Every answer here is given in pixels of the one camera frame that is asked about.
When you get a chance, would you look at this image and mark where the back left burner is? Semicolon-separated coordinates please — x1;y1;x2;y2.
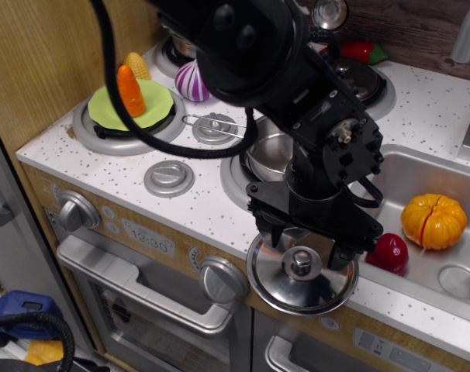
153;36;195;78

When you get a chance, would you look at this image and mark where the shiny steel pot lid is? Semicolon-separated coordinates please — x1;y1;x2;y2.
246;228;358;317

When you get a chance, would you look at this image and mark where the orange toy pumpkin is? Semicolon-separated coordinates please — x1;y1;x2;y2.
400;193;468;250

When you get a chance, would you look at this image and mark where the purple striped toy onion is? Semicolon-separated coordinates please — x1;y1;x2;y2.
175;60;212;102

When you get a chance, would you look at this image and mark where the grey countertop dial front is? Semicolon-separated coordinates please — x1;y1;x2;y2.
143;160;195;198

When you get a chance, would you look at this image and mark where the silver toy sink basin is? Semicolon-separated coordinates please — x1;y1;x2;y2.
360;144;470;321

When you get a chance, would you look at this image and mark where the red toy chili pepper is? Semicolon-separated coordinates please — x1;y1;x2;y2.
320;41;389;65

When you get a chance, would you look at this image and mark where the black hose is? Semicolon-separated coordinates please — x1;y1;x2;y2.
0;312;76;372

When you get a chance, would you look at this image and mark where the grey stove knob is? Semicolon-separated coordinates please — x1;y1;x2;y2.
199;256;249;304
58;190;101;233

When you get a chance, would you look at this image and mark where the small steel pot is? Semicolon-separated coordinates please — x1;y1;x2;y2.
246;117;293;181

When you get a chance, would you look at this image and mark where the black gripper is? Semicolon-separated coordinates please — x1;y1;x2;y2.
246;181;383;270

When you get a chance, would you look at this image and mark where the black braided cable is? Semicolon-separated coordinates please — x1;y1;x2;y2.
88;0;258;160

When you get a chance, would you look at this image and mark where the yellow toy corn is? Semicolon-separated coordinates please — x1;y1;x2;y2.
123;52;151;80

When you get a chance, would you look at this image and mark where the orange toy carrot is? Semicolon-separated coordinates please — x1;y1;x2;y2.
117;64;146;117

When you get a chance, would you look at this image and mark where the yellow cloth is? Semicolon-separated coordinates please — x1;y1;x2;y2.
24;339;64;366

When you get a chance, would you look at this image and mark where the silver wire whisk handle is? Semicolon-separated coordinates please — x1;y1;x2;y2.
181;113;245;140

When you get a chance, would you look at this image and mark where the silver faucet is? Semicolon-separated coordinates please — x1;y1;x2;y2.
451;9;470;64

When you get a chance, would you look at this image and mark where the grey countertop dial rear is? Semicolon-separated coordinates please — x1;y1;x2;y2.
189;112;240;145

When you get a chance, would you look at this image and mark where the back right burner with pan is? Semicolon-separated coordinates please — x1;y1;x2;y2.
333;58;396;121

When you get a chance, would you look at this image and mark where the grey left stove knob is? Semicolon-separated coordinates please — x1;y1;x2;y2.
58;190;101;233

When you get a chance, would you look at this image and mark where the grey right stove knob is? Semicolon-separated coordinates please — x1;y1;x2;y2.
199;256;249;304

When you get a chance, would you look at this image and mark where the grey countertop dial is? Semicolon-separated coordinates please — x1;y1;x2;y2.
143;160;195;198
189;112;240;145

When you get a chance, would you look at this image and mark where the blue device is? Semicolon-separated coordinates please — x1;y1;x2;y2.
0;290;63;340

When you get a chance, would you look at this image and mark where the right cabinet door handle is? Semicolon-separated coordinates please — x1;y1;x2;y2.
264;336;316;372

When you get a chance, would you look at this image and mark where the toy digital clock panel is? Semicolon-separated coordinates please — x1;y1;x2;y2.
121;219;176;258

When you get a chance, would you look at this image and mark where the front left burner ring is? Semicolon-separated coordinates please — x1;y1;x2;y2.
71;91;188;157

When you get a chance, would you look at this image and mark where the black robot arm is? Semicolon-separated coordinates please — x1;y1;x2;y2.
157;1;383;270

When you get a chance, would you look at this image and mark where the light green plate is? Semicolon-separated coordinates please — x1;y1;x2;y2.
88;79;174;132

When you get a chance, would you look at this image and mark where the oven door with handle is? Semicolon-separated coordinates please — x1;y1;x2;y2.
57;236;252;371

